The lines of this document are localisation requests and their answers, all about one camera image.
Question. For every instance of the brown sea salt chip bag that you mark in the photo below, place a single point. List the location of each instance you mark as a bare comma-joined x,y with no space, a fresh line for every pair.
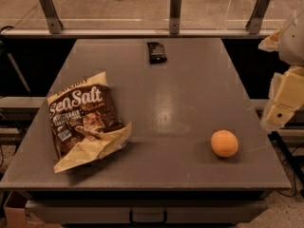
85,124

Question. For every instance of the middle metal rail bracket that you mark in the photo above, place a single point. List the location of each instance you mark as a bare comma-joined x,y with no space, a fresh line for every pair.
174,16

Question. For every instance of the left metal rail bracket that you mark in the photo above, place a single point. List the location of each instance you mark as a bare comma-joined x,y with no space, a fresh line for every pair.
53,22

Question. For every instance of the grey drawer with black handle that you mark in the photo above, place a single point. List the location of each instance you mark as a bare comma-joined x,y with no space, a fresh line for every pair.
146,212

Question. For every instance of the metal rail bracket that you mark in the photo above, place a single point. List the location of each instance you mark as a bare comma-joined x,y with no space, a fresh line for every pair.
254,24
53,22
174,16

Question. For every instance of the right metal rail bracket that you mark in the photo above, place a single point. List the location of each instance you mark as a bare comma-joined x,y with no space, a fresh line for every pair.
254,24

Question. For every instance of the orange fruit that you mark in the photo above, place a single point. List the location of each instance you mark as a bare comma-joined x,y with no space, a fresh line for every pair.
224,143

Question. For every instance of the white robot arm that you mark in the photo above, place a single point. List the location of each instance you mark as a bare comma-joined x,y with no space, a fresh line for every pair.
288,41

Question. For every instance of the grey horizontal barrier rail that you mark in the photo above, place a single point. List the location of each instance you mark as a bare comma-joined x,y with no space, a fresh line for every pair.
134,33

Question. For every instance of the cardboard box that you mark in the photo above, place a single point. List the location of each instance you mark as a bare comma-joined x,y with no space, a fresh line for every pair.
18,217

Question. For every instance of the white gripper with vents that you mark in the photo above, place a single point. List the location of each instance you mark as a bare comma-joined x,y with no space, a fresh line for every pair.
293,43

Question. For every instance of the small dark snack bar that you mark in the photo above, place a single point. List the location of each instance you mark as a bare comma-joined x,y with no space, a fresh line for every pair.
156,53

